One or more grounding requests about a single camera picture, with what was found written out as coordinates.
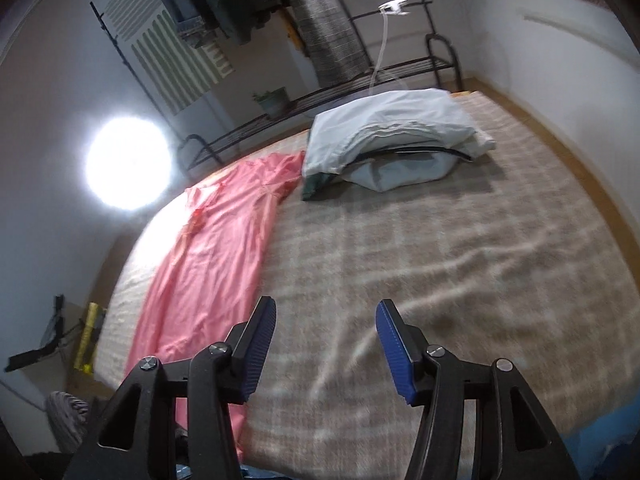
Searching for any pink t-shirt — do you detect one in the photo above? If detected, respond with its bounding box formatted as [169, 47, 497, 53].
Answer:
[124, 149, 307, 456]

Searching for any black metal clothes rack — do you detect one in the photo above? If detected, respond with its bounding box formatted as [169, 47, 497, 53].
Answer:
[96, 0, 461, 172]

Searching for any yellow tape object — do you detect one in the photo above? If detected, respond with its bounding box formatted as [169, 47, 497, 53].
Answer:
[73, 302, 104, 376]

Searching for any plaid bed blanket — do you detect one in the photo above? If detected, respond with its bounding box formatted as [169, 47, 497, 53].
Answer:
[241, 92, 639, 479]

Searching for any grey folded garment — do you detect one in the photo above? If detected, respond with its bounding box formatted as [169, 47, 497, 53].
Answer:
[341, 153, 458, 193]

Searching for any dark green folded garment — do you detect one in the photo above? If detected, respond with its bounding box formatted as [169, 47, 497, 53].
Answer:
[300, 145, 474, 202]

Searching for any white folded garment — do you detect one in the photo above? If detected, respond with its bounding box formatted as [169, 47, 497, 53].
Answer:
[302, 88, 497, 178]

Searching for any potted plant grey pot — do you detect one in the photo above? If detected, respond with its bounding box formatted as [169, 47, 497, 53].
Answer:
[253, 87, 292, 119]

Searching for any striped green white cloth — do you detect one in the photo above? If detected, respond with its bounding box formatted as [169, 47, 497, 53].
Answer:
[104, 0, 234, 115]

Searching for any yellow hanging garment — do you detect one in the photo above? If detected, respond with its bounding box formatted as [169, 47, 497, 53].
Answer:
[279, 9, 309, 58]

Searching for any hanging grey plaid coat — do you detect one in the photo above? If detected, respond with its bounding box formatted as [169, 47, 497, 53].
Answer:
[290, 0, 369, 88]

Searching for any white clip lamp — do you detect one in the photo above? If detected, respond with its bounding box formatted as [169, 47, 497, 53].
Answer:
[378, 0, 408, 15]

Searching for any bright ring light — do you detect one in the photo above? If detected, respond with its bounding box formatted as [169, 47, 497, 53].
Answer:
[85, 116, 174, 211]

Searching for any white lamp cable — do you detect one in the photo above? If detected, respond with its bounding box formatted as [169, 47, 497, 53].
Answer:
[368, 8, 417, 97]

